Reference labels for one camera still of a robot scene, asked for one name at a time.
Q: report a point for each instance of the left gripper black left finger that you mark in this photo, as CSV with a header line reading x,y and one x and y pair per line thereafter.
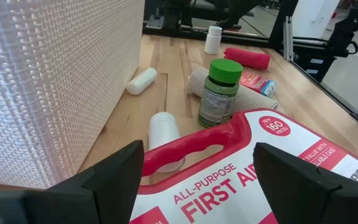
x,y
73,205

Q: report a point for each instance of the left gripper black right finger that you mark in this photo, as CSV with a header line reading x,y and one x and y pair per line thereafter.
x,y
309,199

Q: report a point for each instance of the red first aid kit case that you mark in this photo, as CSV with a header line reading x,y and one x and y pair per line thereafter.
x,y
222,186

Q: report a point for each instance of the beige elastic bandage roll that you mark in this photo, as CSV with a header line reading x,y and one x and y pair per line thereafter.
x,y
253,99

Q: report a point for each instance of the red and blue medicine box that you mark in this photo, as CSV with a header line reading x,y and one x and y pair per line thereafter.
x,y
256,82

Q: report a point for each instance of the green pill bottle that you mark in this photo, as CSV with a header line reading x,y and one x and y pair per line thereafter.
x,y
217,96

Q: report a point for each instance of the small white gauze roll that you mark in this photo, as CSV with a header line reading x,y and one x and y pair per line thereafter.
x,y
141,81

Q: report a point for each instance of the red bandage roll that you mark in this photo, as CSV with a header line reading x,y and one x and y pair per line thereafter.
x,y
247,58

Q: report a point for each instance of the slim white pill bottle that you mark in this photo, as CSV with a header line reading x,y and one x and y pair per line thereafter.
x,y
213,42

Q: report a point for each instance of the white perforated plastic basket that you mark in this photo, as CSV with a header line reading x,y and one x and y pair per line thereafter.
x,y
42,77

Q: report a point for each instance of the white board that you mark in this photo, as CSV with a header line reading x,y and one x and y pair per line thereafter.
x,y
312,15

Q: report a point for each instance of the black equipment stand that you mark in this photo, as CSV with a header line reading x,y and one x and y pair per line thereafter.
x,y
179,12

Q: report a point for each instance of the aluminium profile post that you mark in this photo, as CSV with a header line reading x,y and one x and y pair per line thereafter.
x,y
287,37

